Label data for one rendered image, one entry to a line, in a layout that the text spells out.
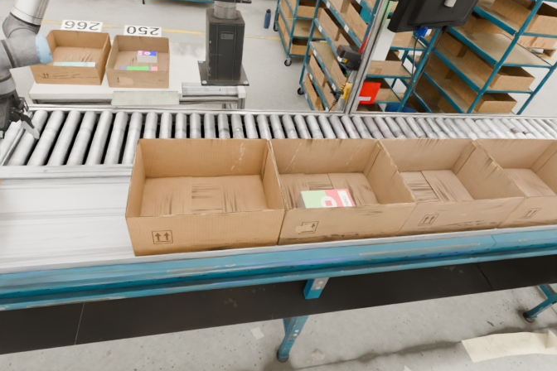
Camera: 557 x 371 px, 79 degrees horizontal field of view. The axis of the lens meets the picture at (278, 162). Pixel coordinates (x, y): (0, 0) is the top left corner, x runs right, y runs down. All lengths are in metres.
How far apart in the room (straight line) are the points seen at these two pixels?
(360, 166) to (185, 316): 0.79
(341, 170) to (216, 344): 1.03
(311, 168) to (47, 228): 0.82
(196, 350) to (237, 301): 0.64
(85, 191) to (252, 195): 0.51
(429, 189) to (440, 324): 1.00
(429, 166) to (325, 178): 0.44
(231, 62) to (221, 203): 0.98
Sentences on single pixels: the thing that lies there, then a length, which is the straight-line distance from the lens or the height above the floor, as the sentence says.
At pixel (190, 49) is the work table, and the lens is 2.25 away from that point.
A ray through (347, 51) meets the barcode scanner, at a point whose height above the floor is 1.08.
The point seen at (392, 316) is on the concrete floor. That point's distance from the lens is 2.09.
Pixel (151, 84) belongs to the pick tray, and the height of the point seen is 0.77.
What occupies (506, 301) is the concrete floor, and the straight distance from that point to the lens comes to 2.54.
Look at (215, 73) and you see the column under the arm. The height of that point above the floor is 0.80.
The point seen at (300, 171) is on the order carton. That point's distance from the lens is 1.22.
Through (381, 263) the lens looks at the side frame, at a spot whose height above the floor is 0.79.
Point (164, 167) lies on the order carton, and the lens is 1.15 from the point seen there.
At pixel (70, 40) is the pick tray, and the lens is 2.26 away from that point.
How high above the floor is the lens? 1.73
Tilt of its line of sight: 42 degrees down
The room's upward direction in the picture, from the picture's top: 12 degrees clockwise
